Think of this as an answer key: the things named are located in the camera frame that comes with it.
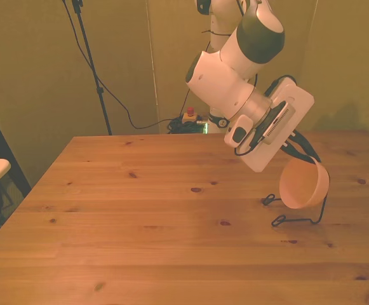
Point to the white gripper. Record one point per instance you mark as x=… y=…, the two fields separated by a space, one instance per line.
x=298 y=101

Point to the pink bowl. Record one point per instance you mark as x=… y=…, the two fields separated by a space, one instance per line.
x=301 y=187

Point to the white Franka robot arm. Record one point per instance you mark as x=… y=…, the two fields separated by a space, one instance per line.
x=222 y=79

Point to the black box with green light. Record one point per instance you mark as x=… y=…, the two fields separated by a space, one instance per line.
x=204 y=127

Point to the red emergency stop button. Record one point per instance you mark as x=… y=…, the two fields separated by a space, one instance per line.
x=190 y=116

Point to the black tripod stand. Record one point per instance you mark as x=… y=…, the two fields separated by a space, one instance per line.
x=100 y=90

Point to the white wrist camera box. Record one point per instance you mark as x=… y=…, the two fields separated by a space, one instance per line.
x=279 y=122

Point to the black shelf frame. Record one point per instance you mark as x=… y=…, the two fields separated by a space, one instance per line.
x=3 y=143

